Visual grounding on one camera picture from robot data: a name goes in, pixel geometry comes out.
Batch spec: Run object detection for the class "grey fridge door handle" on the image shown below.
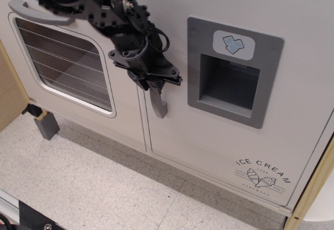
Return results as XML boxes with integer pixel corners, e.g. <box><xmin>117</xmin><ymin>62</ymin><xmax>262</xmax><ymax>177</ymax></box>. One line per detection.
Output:
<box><xmin>149</xmin><ymin>90</ymin><xmax>168</xmax><ymax>119</ymax></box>

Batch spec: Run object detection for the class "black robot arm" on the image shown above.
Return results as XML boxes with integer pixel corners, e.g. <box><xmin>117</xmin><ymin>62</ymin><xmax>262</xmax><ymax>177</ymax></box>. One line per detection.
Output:
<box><xmin>38</xmin><ymin>0</ymin><xmax>182</xmax><ymax>94</ymax></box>

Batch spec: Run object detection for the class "white toy fridge door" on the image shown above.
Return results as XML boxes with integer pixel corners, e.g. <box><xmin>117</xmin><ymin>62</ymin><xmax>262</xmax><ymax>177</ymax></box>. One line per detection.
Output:
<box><xmin>137</xmin><ymin>0</ymin><xmax>333</xmax><ymax>213</ymax></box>

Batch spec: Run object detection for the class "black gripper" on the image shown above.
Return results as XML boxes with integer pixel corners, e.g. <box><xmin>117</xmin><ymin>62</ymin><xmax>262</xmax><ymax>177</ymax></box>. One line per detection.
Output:
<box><xmin>108</xmin><ymin>44</ymin><xmax>182</xmax><ymax>94</ymax></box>

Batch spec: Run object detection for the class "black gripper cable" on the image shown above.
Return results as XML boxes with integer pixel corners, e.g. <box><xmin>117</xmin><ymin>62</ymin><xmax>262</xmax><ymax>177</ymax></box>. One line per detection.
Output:
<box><xmin>145</xmin><ymin>22</ymin><xmax>171</xmax><ymax>53</ymax></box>

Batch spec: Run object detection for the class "aluminium rail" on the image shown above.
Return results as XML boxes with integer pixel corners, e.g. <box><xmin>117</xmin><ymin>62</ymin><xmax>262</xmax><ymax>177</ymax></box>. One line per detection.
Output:
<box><xmin>1</xmin><ymin>189</ymin><xmax>20</xmax><ymax>224</ymax></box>

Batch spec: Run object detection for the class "grey kitchen leg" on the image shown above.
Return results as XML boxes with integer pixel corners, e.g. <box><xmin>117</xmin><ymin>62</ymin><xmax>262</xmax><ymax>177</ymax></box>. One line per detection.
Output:
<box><xmin>34</xmin><ymin>113</ymin><xmax>60</xmax><ymax>140</ymax></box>

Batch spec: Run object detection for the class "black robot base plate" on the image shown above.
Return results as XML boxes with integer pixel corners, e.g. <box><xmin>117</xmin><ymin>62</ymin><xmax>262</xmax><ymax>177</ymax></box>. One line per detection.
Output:
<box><xmin>1</xmin><ymin>201</ymin><xmax>65</xmax><ymax>230</ymax></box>

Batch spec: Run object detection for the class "grey oven door handle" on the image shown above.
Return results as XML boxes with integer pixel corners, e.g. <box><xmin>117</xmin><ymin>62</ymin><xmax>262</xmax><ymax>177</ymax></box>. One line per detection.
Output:
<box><xmin>8</xmin><ymin>0</ymin><xmax>75</xmax><ymax>26</ymax></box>

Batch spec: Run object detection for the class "grey ice dispenser panel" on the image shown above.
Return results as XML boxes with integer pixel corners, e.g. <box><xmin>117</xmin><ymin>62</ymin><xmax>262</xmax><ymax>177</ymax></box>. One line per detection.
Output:
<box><xmin>187</xmin><ymin>17</ymin><xmax>284</xmax><ymax>129</ymax></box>

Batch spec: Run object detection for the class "white oven door with window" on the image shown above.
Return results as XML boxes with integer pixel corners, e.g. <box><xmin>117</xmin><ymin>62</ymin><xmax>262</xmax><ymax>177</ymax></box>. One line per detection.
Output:
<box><xmin>1</xmin><ymin>0</ymin><xmax>146</xmax><ymax>150</ymax></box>

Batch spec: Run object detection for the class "light wooden right post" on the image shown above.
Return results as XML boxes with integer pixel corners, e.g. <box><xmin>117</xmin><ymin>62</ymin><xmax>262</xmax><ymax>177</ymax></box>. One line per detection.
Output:
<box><xmin>283</xmin><ymin>135</ymin><xmax>333</xmax><ymax>229</ymax></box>

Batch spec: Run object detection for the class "light wooden side panel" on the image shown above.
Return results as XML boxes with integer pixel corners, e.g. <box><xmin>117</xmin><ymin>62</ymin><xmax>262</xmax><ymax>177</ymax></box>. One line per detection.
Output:
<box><xmin>1</xmin><ymin>42</ymin><xmax>29</xmax><ymax>131</ymax></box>

